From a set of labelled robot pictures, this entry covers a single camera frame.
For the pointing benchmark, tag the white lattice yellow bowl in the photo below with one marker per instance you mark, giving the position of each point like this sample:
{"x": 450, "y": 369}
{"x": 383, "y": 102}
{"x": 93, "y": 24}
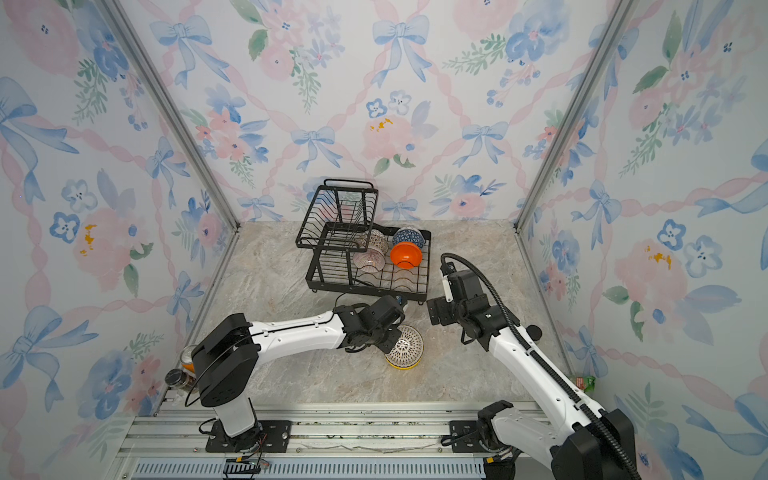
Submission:
{"x": 408, "y": 350}

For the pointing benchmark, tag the blue triangle pattern bowl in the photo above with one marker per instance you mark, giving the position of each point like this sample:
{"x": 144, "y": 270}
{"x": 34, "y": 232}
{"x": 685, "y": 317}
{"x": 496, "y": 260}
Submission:
{"x": 409, "y": 234}

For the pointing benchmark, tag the pink striped bowl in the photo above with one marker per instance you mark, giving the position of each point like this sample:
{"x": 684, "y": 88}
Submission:
{"x": 369, "y": 261}

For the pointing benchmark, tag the dark lid jar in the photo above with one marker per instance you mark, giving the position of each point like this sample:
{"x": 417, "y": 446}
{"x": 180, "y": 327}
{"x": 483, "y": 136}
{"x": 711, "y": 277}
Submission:
{"x": 179, "y": 379}

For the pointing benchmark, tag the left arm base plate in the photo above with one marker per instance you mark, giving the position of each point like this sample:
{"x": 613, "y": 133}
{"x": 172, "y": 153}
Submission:
{"x": 270, "y": 436}

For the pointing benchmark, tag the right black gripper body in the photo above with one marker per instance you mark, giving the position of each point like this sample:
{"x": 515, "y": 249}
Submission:
{"x": 461, "y": 317}

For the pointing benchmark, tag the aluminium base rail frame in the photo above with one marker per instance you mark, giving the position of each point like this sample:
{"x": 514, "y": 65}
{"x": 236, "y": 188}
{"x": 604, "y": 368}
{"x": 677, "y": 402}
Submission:
{"x": 325, "y": 441}

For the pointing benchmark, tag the plain orange bowl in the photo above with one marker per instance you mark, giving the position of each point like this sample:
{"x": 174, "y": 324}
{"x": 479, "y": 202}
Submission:
{"x": 406, "y": 255}

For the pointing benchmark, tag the green snack bag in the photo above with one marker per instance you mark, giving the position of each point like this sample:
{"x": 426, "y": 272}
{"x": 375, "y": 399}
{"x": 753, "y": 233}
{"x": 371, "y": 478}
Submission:
{"x": 586, "y": 384}

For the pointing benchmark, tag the brown checker pattern bowl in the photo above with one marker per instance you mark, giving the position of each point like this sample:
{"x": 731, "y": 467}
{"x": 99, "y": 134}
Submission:
{"x": 378, "y": 242}

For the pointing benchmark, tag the black wire dish rack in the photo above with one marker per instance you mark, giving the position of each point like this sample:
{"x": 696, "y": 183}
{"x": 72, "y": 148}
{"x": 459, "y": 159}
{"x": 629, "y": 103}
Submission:
{"x": 352, "y": 253}

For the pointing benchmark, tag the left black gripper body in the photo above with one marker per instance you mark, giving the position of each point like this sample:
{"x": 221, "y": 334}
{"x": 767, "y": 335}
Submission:
{"x": 376, "y": 336}

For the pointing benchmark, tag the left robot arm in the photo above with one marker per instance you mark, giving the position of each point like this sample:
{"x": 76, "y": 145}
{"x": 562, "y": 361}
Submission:
{"x": 225, "y": 359}

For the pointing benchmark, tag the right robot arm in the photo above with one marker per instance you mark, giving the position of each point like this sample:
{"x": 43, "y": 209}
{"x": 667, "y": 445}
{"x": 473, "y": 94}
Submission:
{"x": 580, "y": 439}

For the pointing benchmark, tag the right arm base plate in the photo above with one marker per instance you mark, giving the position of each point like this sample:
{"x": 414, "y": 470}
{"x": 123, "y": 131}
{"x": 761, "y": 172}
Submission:
{"x": 465, "y": 437}

